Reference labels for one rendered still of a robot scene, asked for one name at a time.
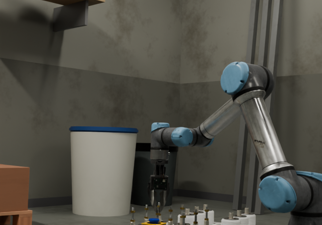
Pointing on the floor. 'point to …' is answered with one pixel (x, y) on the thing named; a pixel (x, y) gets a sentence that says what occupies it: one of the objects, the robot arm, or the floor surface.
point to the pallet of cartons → (14, 195)
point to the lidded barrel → (102, 170)
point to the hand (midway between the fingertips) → (157, 208)
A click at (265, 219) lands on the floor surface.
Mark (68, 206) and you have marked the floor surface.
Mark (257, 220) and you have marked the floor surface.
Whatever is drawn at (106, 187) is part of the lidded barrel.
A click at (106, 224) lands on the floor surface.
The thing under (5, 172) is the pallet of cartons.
